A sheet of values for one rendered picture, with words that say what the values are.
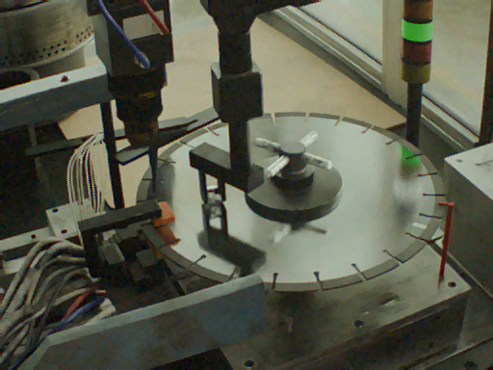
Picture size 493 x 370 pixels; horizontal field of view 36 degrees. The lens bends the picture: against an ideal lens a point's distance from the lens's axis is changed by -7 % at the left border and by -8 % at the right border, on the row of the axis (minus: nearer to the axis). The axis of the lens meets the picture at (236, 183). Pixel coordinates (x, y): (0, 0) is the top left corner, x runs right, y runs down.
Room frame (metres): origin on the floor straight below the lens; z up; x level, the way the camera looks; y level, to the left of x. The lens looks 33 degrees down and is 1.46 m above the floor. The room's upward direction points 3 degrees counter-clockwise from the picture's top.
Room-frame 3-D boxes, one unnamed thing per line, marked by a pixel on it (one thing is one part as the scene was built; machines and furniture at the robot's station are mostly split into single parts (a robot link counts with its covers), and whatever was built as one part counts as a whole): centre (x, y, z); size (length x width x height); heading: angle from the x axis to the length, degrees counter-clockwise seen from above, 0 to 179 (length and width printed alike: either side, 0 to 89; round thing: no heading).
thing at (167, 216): (0.69, 0.12, 0.95); 0.10 x 0.03 x 0.07; 112
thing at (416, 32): (0.99, -0.26, 1.05); 0.05 x 0.04 x 0.03; 22
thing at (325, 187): (0.76, -0.06, 0.96); 0.11 x 0.11 x 0.03
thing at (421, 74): (0.99, -0.26, 0.98); 0.05 x 0.04 x 0.03; 22
